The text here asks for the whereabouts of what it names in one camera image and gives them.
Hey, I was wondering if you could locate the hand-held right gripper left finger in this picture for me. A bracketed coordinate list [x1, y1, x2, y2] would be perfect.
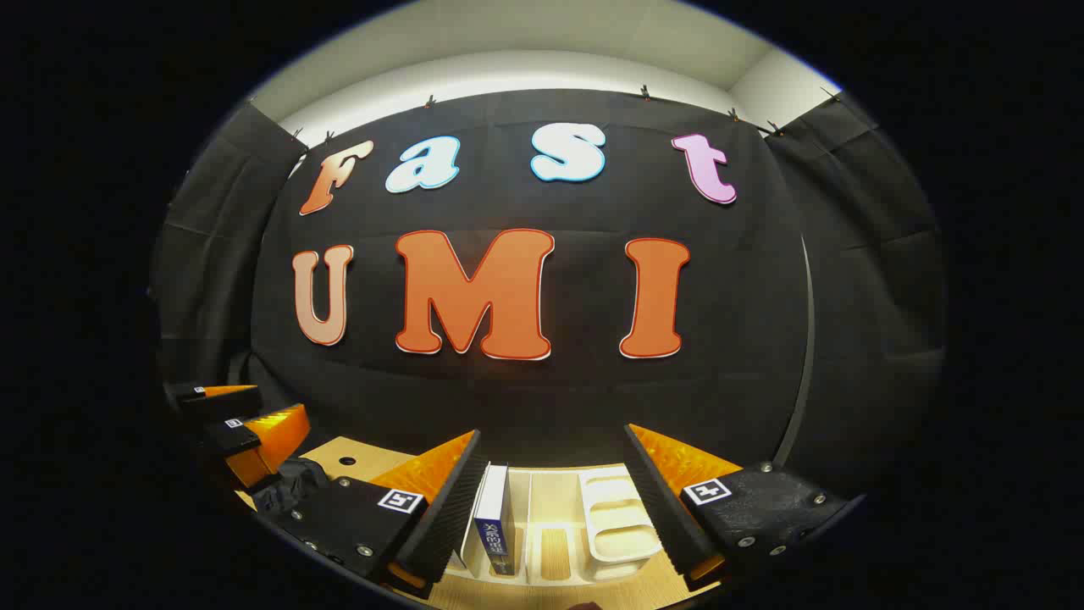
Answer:
[275, 429, 490, 601]

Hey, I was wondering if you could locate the thin black pole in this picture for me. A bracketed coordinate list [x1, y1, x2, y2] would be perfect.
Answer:
[775, 246, 816, 467]

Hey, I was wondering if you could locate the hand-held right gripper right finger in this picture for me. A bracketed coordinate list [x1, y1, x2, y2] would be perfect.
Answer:
[623, 424, 856, 594]

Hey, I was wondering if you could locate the white plastic bookshelf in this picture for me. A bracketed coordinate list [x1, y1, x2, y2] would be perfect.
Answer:
[445, 462, 666, 587]

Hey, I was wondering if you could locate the blue spine book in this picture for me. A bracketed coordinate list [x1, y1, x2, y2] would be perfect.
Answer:
[473, 463, 516, 579]

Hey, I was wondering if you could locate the black side drape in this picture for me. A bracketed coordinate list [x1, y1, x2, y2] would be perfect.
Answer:
[151, 102, 307, 391]
[762, 91, 948, 501]

